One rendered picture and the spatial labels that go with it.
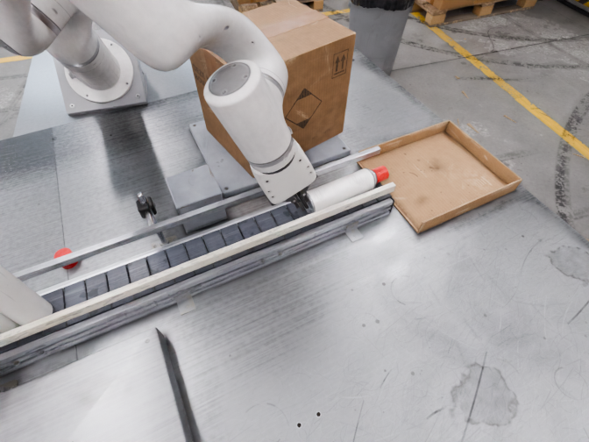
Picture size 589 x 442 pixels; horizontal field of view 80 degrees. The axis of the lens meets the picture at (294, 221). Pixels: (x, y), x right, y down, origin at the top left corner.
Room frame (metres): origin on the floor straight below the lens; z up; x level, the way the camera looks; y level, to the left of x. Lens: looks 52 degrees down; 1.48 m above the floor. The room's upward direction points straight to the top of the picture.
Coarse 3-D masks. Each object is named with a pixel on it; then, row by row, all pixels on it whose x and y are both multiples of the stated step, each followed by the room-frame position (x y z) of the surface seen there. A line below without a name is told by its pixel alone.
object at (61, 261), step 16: (336, 160) 0.56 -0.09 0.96; (352, 160) 0.57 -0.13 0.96; (256, 192) 0.47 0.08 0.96; (208, 208) 0.43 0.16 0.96; (224, 208) 0.44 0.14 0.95; (160, 224) 0.39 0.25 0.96; (176, 224) 0.40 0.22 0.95; (112, 240) 0.36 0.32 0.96; (128, 240) 0.36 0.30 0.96; (64, 256) 0.32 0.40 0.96; (80, 256) 0.32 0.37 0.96; (32, 272) 0.29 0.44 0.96
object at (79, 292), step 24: (264, 216) 0.48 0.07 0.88; (288, 216) 0.48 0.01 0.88; (336, 216) 0.48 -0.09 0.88; (192, 240) 0.41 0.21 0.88; (216, 240) 0.41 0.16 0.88; (240, 240) 0.41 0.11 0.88; (144, 264) 0.36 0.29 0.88; (168, 264) 0.36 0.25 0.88; (216, 264) 0.36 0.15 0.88; (72, 288) 0.30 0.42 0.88; (96, 288) 0.30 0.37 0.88; (96, 312) 0.26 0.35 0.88
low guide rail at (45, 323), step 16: (368, 192) 0.51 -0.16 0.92; (384, 192) 0.52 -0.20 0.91; (336, 208) 0.47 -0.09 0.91; (288, 224) 0.43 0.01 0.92; (304, 224) 0.44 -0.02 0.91; (256, 240) 0.39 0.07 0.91; (208, 256) 0.35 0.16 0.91; (224, 256) 0.36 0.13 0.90; (160, 272) 0.32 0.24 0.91; (176, 272) 0.32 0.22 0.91; (128, 288) 0.29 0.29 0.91; (144, 288) 0.29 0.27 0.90; (80, 304) 0.25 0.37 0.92; (96, 304) 0.26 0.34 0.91; (48, 320) 0.23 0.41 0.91; (64, 320) 0.23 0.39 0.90; (0, 336) 0.20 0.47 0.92; (16, 336) 0.20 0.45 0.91
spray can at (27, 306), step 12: (0, 276) 0.25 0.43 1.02; (12, 276) 0.26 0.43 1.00; (0, 288) 0.24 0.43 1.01; (12, 288) 0.25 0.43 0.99; (24, 288) 0.26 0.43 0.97; (0, 300) 0.23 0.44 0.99; (12, 300) 0.23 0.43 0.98; (24, 300) 0.24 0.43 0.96; (36, 300) 0.25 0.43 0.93; (0, 312) 0.22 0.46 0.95; (12, 312) 0.23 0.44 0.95; (24, 312) 0.23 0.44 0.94; (36, 312) 0.24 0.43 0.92; (48, 312) 0.25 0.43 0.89; (24, 324) 0.22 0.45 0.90
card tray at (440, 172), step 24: (384, 144) 0.73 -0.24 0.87; (408, 144) 0.77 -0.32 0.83; (432, 144) 0.77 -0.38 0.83; (456, 144) 0.77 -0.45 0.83; (408, 168) 0.67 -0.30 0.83; (432, 168) 0.67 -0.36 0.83; (456, 168) 0.67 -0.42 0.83; (480, 168) 0.67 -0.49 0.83; (504, 168) 0.64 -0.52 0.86; (408, 192) 0.59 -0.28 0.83; (432, 192) 0.59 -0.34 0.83; (456, 192) 0.59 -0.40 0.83; (480, 192) 0.59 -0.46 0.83; (504, 192) 0.58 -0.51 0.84; (408, 216) 0.51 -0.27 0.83; (432, 216) 0.51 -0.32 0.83; (456, 216) 0.51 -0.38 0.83
